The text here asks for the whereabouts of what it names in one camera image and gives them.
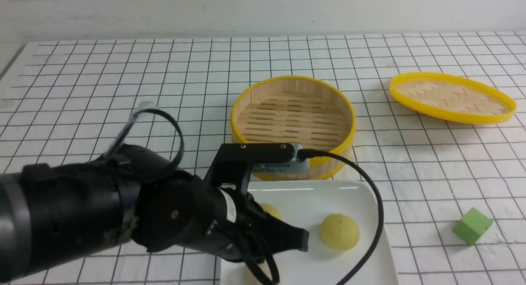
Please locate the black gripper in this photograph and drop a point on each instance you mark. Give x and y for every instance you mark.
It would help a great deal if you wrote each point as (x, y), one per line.
(233, 226)

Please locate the yellow steamed bun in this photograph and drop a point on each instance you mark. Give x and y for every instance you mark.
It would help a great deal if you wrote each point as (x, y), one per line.
(272, 212)
(340, 232)

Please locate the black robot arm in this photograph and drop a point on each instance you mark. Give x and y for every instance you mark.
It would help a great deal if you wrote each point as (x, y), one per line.
(54, 215)

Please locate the white square plate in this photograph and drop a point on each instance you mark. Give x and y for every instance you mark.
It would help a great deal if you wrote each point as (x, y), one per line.
(306, 204)

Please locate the bamboo steamer basket yellow rim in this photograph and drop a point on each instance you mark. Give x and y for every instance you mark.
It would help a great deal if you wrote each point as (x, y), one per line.
(295, 109)

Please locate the green cube block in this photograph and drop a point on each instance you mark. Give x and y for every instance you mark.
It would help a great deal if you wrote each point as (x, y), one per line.
(472, 226)

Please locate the yellow rimmed bamboo steamer lid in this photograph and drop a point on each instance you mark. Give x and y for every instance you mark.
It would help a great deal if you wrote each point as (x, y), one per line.
(452, 98)

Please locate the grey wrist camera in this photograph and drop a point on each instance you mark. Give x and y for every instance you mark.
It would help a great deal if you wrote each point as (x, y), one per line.
(234, 163)

